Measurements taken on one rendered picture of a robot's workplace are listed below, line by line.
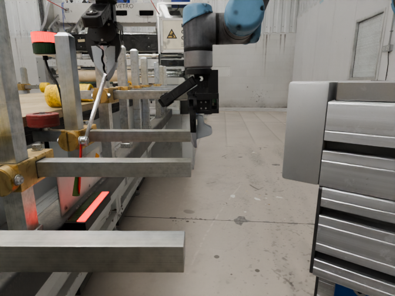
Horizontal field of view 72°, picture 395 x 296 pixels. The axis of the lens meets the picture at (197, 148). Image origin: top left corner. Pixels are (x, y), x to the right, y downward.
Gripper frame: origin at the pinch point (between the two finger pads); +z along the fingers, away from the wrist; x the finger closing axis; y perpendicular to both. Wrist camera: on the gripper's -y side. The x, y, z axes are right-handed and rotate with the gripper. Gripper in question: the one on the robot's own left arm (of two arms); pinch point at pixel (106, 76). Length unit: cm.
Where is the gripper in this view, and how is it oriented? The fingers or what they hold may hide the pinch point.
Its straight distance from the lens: 79.9
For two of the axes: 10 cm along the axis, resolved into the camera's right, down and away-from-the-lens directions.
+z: 0.0, 9.7, 2.4
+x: -10.0, 0.0, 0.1
